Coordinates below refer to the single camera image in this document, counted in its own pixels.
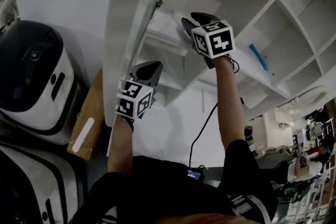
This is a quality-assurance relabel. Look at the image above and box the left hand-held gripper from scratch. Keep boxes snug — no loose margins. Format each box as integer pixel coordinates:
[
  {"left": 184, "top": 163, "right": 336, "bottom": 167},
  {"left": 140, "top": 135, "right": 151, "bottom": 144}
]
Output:
[{"left": 115, "top": 60, "right": 164, "bottom": 120}]

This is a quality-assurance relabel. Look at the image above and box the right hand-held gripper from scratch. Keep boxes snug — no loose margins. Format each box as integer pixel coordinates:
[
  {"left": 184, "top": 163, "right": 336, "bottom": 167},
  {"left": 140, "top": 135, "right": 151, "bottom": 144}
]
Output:
[{"left": 181, "top": 12, "right": 235, "bottom": 70}]

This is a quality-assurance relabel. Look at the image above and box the white shelf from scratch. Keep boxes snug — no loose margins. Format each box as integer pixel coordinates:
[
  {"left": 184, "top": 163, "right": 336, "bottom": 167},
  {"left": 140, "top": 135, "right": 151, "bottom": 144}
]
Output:
[{"left": 103, "top": 0, "right": 336, "bottom": 131}]

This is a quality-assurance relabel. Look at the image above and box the person's right forearm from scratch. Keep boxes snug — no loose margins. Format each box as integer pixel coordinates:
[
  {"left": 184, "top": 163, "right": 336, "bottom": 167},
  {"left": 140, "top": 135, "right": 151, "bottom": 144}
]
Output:
[{"left": 214, "top": 55, "right": 249, "bottom": 151}]

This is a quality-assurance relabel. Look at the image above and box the person's left forearm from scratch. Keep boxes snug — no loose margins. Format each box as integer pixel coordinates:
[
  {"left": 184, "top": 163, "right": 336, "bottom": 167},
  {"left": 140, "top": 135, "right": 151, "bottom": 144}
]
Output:
[{"left": 106, "top": 114, "right": 135, "bottom": 174}]

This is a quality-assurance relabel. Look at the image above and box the brown cardboard box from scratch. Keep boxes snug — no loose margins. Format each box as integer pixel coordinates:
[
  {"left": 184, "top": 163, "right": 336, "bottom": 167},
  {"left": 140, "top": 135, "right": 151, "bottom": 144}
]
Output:
[{"left": 66, "top": 68, "right": 106, "bottom": 162}]

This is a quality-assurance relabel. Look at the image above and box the white cabinet door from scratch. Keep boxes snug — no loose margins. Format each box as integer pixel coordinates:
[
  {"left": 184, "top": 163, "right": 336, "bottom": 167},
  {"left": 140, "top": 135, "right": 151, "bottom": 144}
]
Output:
[{"left": 103, "top": 0, "right": 172, "bottom": 126}]

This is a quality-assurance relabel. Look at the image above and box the turquoise stick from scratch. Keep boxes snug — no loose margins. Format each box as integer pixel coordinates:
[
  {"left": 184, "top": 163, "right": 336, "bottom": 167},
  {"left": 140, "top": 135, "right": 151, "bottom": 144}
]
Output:
[{"left": 249, "top": 44, "right": 269, "bottom": 72}]

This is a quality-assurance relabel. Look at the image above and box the small black screen device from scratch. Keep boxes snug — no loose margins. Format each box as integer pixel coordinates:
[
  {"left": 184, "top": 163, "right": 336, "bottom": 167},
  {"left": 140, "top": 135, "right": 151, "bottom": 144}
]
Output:
[{"left": 186, "top": 168, "right": 206, "bottom": 182}]

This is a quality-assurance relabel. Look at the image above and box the person's black shirt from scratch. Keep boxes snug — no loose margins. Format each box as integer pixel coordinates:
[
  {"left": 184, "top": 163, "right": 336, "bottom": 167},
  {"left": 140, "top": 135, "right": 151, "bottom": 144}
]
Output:
[{"left": 78, "top": 138, "right": 279, "bottom": 224}]

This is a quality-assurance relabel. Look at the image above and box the white and black robot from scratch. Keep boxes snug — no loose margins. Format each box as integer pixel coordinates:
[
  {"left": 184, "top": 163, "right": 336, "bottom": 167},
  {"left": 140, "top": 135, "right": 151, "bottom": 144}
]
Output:
[
  {"left": 0, "top": 142, "right": 85, "bottom": 224},
  {"left": 0, "top": 20, "right": 80, "bottom": 145}
]

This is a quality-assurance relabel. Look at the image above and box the white background table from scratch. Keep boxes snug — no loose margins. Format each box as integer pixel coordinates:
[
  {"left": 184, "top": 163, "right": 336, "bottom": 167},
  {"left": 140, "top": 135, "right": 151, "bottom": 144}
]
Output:
[{"left": 261, "top": 109, "right": 299, "bottom": 152}]

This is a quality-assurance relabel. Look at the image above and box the black cable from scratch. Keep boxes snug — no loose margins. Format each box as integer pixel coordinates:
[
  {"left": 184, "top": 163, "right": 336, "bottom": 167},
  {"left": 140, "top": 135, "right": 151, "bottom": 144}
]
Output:
[{"left": 189, "top": 102, "right": 219, "bottom": 169}]

